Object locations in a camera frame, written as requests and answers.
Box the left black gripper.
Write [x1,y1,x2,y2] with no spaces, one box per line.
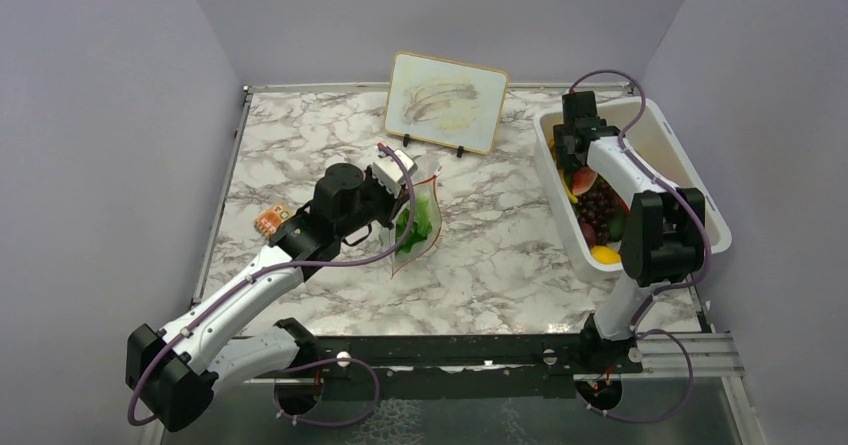
[337,165,414,239]

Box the green lettuce head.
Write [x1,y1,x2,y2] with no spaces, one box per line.
[395,195,433,255]

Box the clear zip top bag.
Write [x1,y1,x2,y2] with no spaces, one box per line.
[390,156,443,277]

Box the yellow banana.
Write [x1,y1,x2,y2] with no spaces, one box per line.
[547,139,578,205]

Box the watermelon slice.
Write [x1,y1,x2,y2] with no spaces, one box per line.
[570,167,598,197]

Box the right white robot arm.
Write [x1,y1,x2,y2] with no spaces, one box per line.
[551,91,710,372]

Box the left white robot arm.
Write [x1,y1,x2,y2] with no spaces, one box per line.
[125,149,417,432]

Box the orange snack packet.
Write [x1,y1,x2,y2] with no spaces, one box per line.
[253,203,293,238]

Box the dark grapes bunch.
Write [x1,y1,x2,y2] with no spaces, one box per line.
[574,179,627,248]

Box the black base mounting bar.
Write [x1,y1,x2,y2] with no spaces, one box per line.
[265,319,643,401]

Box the green avocado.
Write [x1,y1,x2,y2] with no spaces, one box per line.
[607,211,627,242]

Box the white plastic bin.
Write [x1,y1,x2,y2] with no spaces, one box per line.
[533,100,732,282]

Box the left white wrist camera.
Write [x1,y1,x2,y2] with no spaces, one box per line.
[370,150,417,198]

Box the small whiteboard with wood frame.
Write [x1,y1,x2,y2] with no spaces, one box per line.
[383,51,510,155]

